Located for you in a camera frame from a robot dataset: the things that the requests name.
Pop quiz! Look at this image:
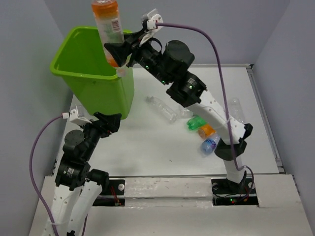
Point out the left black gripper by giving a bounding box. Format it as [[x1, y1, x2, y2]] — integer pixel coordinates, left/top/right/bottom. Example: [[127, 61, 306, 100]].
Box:
[[78, 110, 123, 159]]

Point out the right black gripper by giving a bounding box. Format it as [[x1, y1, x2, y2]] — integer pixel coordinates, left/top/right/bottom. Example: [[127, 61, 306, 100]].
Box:
[[105, 27, 173, 86]]

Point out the tall orange capped bottle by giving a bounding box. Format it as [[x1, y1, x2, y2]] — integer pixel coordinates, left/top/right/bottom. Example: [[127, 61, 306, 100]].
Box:
[[91, 0, 128, 77]]

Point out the clear crushed bottle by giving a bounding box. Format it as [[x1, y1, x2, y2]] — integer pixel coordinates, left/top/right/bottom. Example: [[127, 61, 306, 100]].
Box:
[[145, 96, 177, 123]]

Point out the clear bottle blue cap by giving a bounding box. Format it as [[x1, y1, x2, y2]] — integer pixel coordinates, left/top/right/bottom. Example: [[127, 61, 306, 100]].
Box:
[[228, 98, 245, 124]]

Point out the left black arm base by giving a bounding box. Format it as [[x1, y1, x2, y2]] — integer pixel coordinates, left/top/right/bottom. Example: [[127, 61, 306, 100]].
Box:
[[93, 178, 126, 207]]

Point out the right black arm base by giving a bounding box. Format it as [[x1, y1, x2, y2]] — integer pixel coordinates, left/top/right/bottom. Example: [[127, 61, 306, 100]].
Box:
[[211, 173, 259, 206]]

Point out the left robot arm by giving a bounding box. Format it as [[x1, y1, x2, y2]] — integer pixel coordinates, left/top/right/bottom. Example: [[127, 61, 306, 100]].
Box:
[[42, 110, 122, 236]]

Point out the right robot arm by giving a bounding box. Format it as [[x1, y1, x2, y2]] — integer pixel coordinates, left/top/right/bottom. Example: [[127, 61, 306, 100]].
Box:
[[104, 32, 253, 193]]

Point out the green plastic bin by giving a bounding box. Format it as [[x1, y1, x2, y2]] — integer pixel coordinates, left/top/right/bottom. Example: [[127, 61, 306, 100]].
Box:
[[50, 26, 134, 119]]

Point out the clear bottle green blue label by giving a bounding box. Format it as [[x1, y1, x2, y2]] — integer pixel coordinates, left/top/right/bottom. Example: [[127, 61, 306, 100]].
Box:
[[179, 106, 194, 118]]

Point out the green plastic bottle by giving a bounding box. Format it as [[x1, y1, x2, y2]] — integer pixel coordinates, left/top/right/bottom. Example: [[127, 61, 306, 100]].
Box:
[[186, 116, 207, 130]]

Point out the small orange bottle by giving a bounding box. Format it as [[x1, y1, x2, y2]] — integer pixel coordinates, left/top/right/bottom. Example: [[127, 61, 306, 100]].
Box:
[[198, 124, 216, 139]]

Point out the blue water bottle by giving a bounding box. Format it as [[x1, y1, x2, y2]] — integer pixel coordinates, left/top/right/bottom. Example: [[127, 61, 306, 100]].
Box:
[[200, 133, 221, 156]]

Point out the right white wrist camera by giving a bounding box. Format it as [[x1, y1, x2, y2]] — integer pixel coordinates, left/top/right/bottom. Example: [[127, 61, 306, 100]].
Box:
[[141, 8, 163, 36]]

